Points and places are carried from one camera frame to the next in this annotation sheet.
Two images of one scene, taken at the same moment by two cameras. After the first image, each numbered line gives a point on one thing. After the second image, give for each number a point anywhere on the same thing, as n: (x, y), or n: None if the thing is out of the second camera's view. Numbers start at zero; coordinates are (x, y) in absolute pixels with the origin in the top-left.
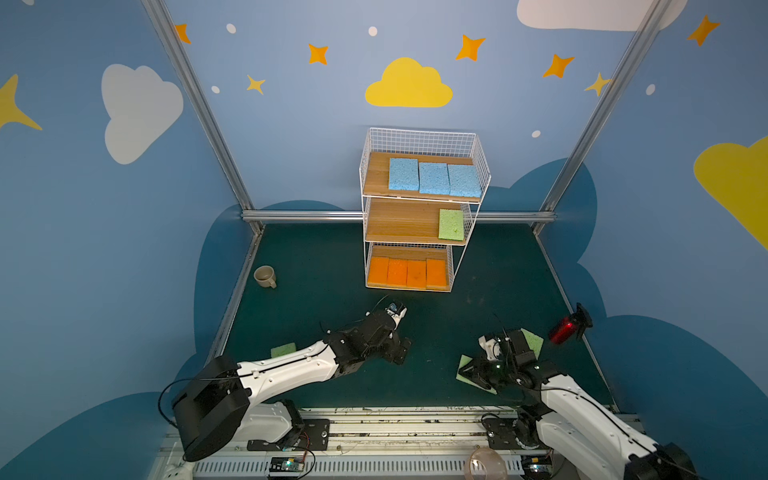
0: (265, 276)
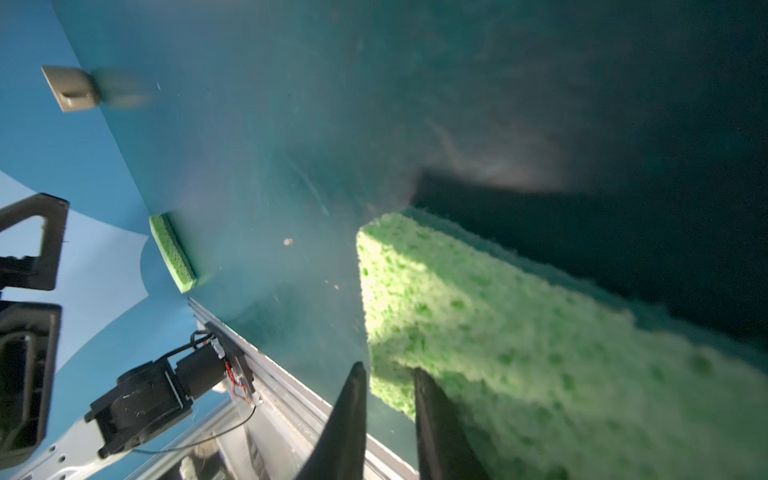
0: (73, 88)
